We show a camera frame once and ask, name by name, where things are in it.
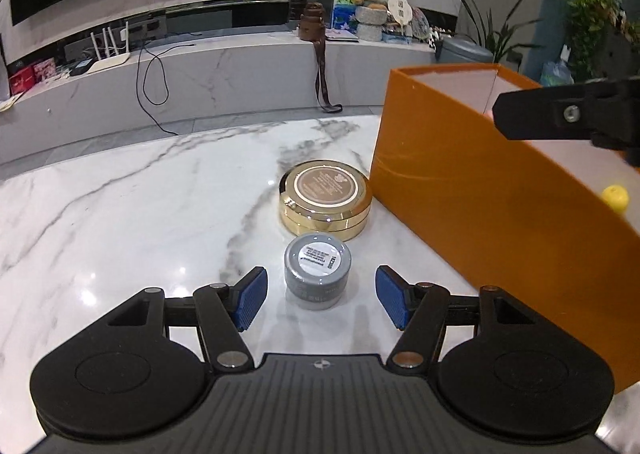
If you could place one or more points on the bushy green plant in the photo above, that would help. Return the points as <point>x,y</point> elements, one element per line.
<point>592,19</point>

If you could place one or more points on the yellow plastic bottle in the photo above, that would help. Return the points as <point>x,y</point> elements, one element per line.
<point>615,196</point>

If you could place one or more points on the grey bin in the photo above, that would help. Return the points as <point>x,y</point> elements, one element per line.
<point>462,50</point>

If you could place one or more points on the grey jar with label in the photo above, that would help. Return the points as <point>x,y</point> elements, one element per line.
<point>317,279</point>

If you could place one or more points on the orange storage box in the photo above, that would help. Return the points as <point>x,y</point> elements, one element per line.
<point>475,214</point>

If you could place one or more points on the red box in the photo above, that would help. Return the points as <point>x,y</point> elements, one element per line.
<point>32,77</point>

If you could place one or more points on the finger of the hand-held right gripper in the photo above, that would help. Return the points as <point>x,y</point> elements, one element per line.
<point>530,114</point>

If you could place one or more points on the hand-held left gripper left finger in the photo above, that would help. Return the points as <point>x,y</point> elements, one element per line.
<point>250,296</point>

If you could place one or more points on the grey stone pots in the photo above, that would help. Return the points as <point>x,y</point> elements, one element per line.
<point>371,22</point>

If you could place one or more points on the long-leaf potted plant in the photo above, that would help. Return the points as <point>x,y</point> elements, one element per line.
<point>492,29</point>

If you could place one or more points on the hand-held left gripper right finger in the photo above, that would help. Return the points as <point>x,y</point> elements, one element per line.
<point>392,296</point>

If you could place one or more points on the round gold tin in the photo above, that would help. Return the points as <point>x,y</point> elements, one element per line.
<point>325,194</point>

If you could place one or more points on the marble television console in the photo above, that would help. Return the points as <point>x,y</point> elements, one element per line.
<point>225,79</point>

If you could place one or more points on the white router with antennas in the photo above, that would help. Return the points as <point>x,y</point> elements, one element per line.
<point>110,57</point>

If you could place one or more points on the white round hand fan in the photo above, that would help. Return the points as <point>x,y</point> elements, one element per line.
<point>400,9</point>

